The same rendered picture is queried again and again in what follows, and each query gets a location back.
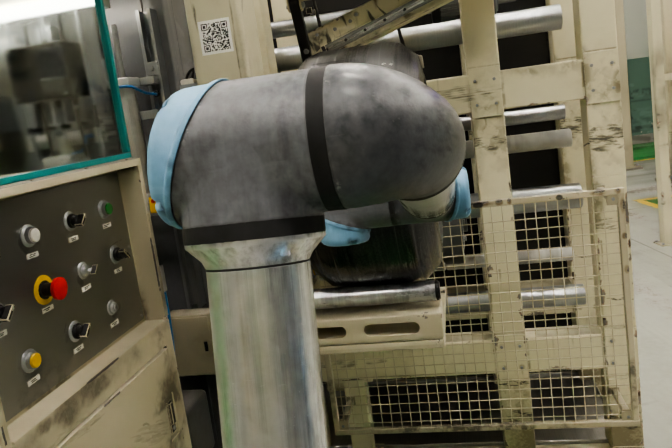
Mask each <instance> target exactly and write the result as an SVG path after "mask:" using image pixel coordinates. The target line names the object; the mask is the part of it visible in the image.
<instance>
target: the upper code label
mask: <svg viewBox="0 0 672 448"><path fill-rule="evenodd" d="M197 24H198V30H199V36H200V42H201V48H202V54H203V56H206V55H212V54H218V53H225V52H231V51H234V48H233V42H232V35H231V29H230V22H229V17H225V18H219V19H213V20H207V21H201V22H197Z"/></svg>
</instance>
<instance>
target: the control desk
mask: <svg viewBox="0 0 672 448"><path fill-rule="evenodd" d="M167 315H168V310H167V305H166V299H165V294H164V288H163V283H162V277H161V272H160V266H159V261H158V255H157V250H156V244H155V239H154V233H153V227H152V222H151V216H150V211H149V205H148V200H147V194H146V189H145V183H144V178H143V172H142V167H141V161H140V158H126V159H121V160H116V161H112V162H107V163H103V164H98V165H93V166H89V167H84V168H79V169H75V170H70V171H66V172H61V173H56V174H52V175H47V176H43V177H38V178H33V179H29V180H24V181H19V182H15V183H10V184H6V185H1V186H0V448H192V445H191V439H190V434H189V428H188V423H187V417H186V412H185V406H184V401H183V395H182V390H181V384H180V379H179V373H178V368H177V362H176V357H175V351H174V346H173V340H172V335H171V329H170V324H169V319H166V316H167Z"/></svg>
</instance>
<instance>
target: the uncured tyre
mask: <svg viewBox="0 0 672 448"><path fill-rule="evenodd" d="M339 60H343V61H339ZM333 61H338V62H333ZM382 61H388V62H395V70H396V71H399V72H402V73H404V74H406V75H409V76H411V77H413V78H415V79H418V80H419V81H421V82H423V83H424V84H426V85H427V83H426V78H425V75H424V72H423V68H422V65H421V62H420V58H419V56H418V55H417V54H416V53H414V52H413V51H412V50H410V49H409V48H407V47H406V46H404V45H403V44H402V43H396V42H382V43H375V44H369V45H362V46H356V47H349V48H343V49H336V50H330V51H323V52H319V53H317V54H314V55H312V56H310V57H308V58H306V59H305V60H304V62H303V63H302V64H301V66H300V67H299V68H298V70H302V69H309V68H316V67H323V66H327V65H330V64H338V63H366V64H371V65H377V66H380V62H382ZM326 62H331V63H326ZM319 63H325V64H319ZM313 64H318V65H313ZM442 249H443V223H442V221H438V222H428V223H417V224H406V225H396V226H389V227H380V228H371V231H370V238H369V240H368V241H366V242H364V243H361V244H356V245H349V246H339V247H331V246H326V245H324V244H323V243H322V242H320V243H319V244H318V245H317V247H316V248H315V249H314V251H313V252H312V255H311V257H310V261H311V268H312V269H313V270H314V271H315V272H316V273H317V274H319V275H320V276H321V277H322V278H323V279H325V280H326V281H327V282H328V283H329V284H331V285H332V286H335V287H349V286H362V285H374V284H387V283H400V282H413V281H423V280H426V279H428V278H429V277H430V275H431V274H432V273H433V272H434V271H435V270H436V269H437V268H438V267H439V266H440V265H441V261H442Z"/></svg>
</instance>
